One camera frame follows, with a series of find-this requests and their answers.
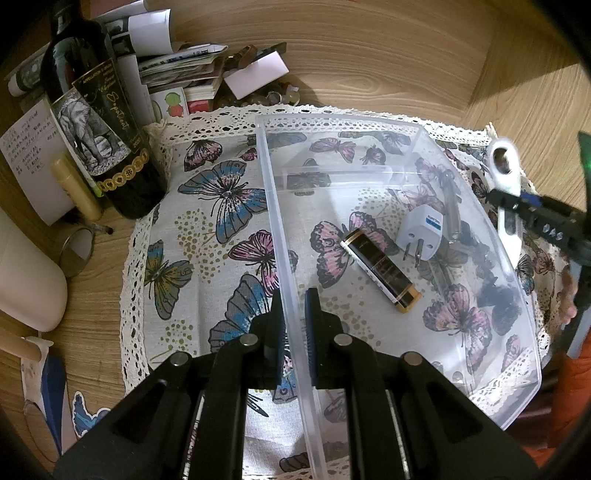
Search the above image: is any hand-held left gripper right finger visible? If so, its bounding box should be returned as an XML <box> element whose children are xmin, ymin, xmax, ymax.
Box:
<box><xmin>302</xmin><ymin>287</ymin><xmax>541</xmax><ymax>480</ymax></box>

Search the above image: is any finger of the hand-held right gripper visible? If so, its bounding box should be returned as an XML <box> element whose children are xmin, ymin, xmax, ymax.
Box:
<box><xmin>485</xmin><ymin>187</ymin><xmax>591</xmax><ymax>247</ymax></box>

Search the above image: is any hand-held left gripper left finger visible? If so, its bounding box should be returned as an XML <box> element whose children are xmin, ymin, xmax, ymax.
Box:
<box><xmin>53</xmin><ymin>290</ymin><xmax>287</xmax><ymax>480</ymax></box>

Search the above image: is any white bottle opener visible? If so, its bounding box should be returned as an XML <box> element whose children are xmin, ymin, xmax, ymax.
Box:
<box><xmin>487</xmin><ymin>138</ymin><xmax>526</xmax><ymax>259</ymax></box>

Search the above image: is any clear plastic storage box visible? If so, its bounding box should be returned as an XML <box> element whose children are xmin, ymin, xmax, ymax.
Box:
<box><xmin>255</xmin><ymin>114</ymin><xmax>542</xmax><ymax>480</ymax></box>

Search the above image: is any person's right forearm orange sleeve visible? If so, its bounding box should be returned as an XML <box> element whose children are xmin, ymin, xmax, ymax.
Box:
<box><xmin>538</xmin><ymin>340</ymin><xmax>591</xmax><ymax>468</ymax></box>

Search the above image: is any person's right hand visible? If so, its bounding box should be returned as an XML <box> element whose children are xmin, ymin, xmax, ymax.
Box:
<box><xmin>560</xmin><ymin>268</ymin><xmax>579</xmax><ymax>325</ymax></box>

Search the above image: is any black and gold lighter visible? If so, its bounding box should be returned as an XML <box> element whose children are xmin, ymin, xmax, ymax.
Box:
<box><xmin>341</xmin><ymin>233</ymin><xmax>422</xmax><ymax>315</ymax></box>

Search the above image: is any clear glass tube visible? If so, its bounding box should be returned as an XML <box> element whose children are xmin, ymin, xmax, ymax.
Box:
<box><xmin>442</xmin><ymin>170</ymin><xmax>463</xmax><ymax>241</ymax></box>

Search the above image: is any butterfly printed lace cloth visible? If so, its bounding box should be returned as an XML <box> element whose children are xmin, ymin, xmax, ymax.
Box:
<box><xmin>121</xmin><ymin>104</ymin><xmax>570</xmax><ymax>480</ymax></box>

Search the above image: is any white plug adapter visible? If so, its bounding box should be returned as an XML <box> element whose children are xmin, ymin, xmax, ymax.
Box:
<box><xmin>396</xmin><ymin>204</ymin><xmax>445</xmax><ymax>268</ymax></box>

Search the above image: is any blue cartoon sticker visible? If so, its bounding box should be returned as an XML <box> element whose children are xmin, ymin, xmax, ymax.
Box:
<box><xmin>69</xmin><ymin>390</ymin><xmax>112</xmax><ymax>437</ymax></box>

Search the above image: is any small round metal mirror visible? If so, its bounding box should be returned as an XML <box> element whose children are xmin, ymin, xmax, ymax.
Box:
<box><xmin>58</xmin><ymin>227</ymin><xmax>96</xmax><ymax>278</ymax></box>

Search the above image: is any blue and white card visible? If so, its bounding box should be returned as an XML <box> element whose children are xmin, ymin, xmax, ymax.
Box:
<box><xmin>20</xmin><ymin>338</ymin><xmax>77</xmax><ymax>459</ymax></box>

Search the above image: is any pile of coins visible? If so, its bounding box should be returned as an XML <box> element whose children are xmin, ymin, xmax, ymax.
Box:
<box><xmin>216</xmin><ymin>82</ymin><xmax>302</xmax><ymax>110</ymax></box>

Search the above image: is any dark wine bottle elephant label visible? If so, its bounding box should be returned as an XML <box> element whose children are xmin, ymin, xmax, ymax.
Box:
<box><xmin>41</xmin><ymin>0</ymin><xmax>168</xmax><ymax>220</ymax></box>

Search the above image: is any cream lip balm tube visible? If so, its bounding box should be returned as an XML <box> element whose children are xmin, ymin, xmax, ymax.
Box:
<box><xmin>51</xmin><ymin>157</ymin><xmax>103</xmax><ymax>222</ymax></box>

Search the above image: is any large white plastic container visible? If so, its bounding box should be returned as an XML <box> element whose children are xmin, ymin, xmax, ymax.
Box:
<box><xmin>0</xmin><ymin>208</ymin><xmax>69</xmax><ymax>333</ymax></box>

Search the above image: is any green character sticker sheet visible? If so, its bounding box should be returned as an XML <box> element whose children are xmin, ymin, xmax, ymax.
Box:
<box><xmin>150</xmin><ymin>88</ymin><xmax>189</xmax><ymax>121</ymax></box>

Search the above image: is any light wooden stick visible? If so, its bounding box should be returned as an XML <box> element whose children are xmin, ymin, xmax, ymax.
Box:
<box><xmin>0</xmin><ymin>335</ymin><xmax>43</xmax><ymax>361</ymax></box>

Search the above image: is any pale pink paper slip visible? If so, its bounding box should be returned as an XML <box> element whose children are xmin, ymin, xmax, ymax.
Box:
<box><xmin>224</xmin><ymin>51</ymin><xmax>291</xmax><ymax>99</ymax></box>

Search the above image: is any stack of printed booklets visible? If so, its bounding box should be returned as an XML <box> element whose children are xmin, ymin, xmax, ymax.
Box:
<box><xmin>137</xmin><ymin>43</ymin><xmax>230</xmax><ymax>100</ymax></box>

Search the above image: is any white handwritten paper note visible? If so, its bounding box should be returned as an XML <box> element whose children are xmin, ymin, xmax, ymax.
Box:
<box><xmin>0</xmin><ymin>99</ymin><xmax>75</xmax><ymax>227</ymax></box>

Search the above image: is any white rolled paper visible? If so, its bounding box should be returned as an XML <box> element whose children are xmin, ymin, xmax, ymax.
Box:
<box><xmin>128</xmin><ymin>10</ymin><xmax>172</xmax><ymax>57</ymax></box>

